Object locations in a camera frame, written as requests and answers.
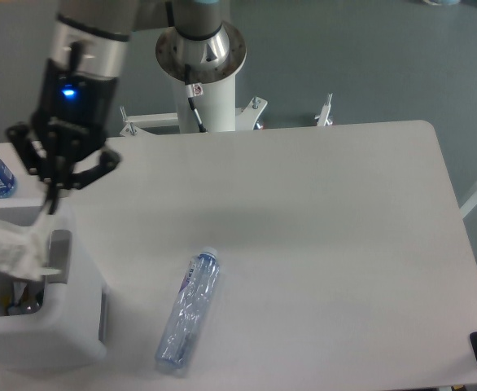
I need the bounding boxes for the white paper trash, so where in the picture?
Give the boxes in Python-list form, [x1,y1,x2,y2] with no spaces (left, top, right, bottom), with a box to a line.
[0,211,62,281]

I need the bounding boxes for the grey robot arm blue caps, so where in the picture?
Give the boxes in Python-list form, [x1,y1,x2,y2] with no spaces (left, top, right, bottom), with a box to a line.
[6,1,246,216]

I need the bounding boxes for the clear plastic bottle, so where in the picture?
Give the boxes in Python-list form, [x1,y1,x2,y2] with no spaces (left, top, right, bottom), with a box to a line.
[155,247,220,375]

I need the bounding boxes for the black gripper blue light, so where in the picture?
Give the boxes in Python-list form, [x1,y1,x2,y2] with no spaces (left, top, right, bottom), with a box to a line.
[6,59,121,215]

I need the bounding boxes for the white trash can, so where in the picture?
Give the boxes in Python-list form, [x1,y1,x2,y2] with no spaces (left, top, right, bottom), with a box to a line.
[0,201,109,370]

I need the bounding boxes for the trash inside the can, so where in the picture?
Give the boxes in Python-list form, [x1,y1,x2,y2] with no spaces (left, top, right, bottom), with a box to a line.
[5,280,45,316]

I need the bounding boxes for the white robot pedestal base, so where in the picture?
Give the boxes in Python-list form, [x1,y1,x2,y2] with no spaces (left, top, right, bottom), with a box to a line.
[118,22,335,138]

